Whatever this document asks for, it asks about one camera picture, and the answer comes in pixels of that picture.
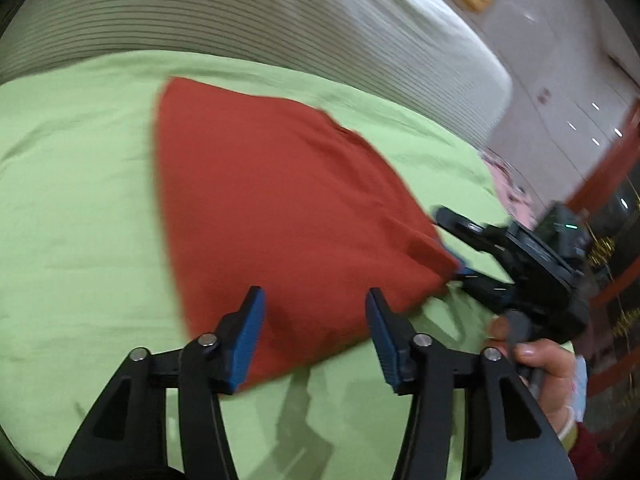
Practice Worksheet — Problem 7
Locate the pink cloth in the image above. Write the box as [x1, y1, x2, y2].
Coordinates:
[477, 147, 551, 231]

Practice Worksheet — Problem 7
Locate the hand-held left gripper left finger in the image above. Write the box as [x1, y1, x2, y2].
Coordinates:
[55, 286, 267, 480]

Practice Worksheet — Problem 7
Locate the light green bed sheet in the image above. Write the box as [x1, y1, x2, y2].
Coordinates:
[0, 50, 576, 478]

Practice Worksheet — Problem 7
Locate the red wooden furniture frame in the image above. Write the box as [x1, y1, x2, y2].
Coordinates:
[565, 130, 640, 411]

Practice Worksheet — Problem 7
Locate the rust orange sweater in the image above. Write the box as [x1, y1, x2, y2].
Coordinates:
[150, 76, 463, 393]

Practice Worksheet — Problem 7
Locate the white striped bolster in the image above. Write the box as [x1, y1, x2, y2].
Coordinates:
[0, 0, 513, 148]

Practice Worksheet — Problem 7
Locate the person's right hand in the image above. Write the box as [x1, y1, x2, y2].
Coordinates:
[487, 310, 581, 433]

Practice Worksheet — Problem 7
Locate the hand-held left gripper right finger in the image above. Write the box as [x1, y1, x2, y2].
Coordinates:
[365, 287, 577, 480]

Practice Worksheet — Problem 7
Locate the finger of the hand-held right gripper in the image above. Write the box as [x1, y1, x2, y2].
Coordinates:
[432, 205, 513, 257]
[440, 244, 516, 307]

